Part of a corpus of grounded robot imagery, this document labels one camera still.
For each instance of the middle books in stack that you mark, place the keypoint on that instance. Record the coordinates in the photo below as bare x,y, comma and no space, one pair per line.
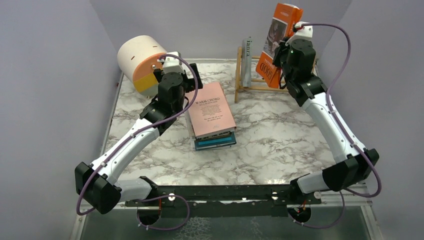
216,128

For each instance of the wooden book rack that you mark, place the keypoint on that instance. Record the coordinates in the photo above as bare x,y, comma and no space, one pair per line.
238,83

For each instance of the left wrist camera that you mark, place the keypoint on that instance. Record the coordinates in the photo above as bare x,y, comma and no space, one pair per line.
172,65

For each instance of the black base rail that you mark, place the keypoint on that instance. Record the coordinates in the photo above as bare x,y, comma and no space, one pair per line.
221,201

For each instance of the pink Warm Chord book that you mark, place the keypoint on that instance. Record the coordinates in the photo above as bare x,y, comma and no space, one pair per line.
210,99

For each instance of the teal bottom book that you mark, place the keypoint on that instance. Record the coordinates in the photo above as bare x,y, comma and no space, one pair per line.
213,143

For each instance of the cream orange cylinder container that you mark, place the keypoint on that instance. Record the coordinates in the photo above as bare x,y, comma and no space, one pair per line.
138,58

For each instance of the grey ianra book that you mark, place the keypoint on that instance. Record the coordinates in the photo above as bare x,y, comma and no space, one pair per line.
246,62

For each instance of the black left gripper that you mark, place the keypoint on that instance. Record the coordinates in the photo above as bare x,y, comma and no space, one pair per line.
191,82

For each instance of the orange Good Morning book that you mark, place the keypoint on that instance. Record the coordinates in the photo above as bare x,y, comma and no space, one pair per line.
284,17

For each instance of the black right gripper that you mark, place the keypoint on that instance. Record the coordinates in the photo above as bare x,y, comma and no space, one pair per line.
280,50

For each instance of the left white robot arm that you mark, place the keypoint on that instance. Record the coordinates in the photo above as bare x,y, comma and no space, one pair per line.
97,183

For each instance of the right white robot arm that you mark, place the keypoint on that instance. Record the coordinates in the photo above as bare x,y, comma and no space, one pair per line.
353,161

